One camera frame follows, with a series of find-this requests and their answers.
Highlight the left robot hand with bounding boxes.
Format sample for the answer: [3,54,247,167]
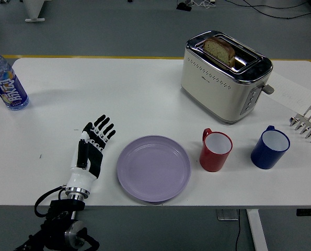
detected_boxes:
[65,114,117,193]

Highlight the purple round plate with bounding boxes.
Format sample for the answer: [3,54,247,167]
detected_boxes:
[117,134,192,203]

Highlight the blue-label plastic drink bottle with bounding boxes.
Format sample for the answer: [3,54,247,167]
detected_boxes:
[0,46,30,111]

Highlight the red cup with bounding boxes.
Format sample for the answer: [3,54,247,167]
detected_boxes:
[199,128,234,173]

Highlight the cream and chrome toaster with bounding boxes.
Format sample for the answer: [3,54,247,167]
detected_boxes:
[180,30,275,125]

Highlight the white stand base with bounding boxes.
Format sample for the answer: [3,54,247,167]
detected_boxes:
[21,0,46,22]

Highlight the white table leg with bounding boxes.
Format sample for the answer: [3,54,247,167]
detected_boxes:
[246,209,269,251]

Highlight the blue cup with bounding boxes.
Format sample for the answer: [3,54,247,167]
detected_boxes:
[250,125,291,170]

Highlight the bread slice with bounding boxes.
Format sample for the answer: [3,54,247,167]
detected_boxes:
[202,36,236,68]

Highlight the black floor adapter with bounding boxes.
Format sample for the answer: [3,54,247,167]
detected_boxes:
[176,2,192,12]

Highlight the white paper sheet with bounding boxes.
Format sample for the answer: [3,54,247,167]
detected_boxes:
[261,70,311,113]

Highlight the metal toast rack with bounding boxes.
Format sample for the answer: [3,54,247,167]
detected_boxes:
[288,105,311,144]

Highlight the grey under-table bracket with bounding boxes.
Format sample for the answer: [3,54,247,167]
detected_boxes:
[216,209,240,222]

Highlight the black cable under table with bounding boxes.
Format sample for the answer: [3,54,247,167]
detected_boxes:
[232,219,243,251]

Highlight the white floor cables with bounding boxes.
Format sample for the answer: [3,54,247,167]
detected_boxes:
[190,0,216,8]

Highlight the black floor cable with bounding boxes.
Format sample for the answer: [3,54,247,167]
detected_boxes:
[223,0,311,20]

